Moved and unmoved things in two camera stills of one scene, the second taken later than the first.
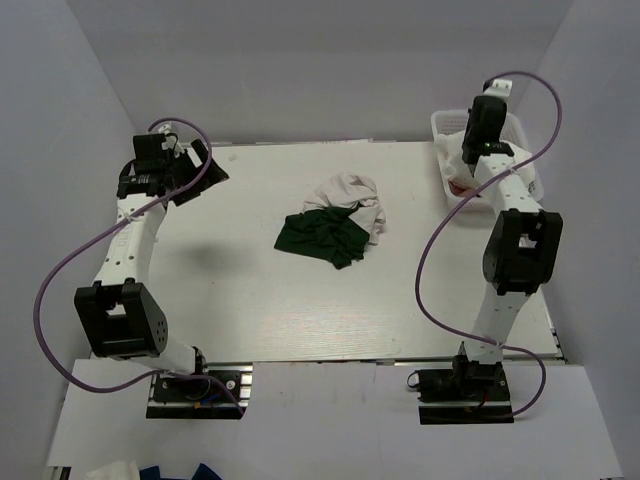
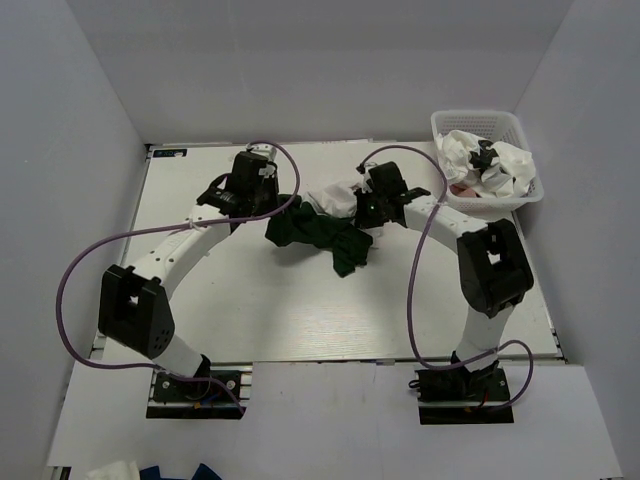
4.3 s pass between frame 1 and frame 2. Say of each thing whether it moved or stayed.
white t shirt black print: stayed
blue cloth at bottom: stayed
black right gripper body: moved
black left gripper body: moved
